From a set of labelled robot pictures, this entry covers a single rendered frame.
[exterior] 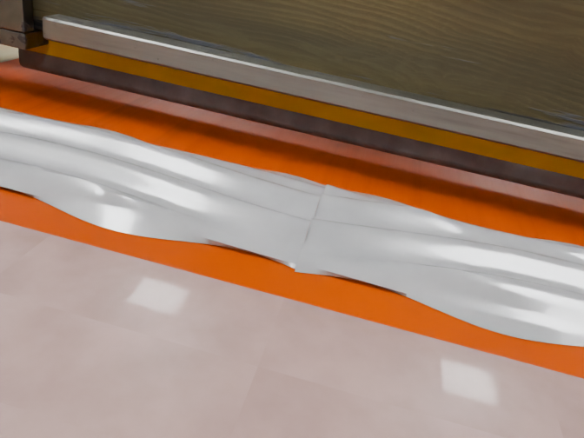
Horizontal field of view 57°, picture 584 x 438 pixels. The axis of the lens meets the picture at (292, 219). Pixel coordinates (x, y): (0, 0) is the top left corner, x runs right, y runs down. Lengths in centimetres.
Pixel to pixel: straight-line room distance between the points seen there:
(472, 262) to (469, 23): 10
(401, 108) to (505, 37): 5
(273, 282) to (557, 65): 16
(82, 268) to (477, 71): 18
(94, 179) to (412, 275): 12
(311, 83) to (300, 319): 12
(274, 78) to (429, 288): 12
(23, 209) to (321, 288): 10
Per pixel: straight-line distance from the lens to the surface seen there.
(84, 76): 31
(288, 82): 24
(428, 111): 24
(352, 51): 25
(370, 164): 27
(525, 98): 26
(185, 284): 16
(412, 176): 27
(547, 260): 21
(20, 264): 17
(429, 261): 19
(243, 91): 28
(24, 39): 30
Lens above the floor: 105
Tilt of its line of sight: 28 degrees down
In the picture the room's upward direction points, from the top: 11 degrees clockwise
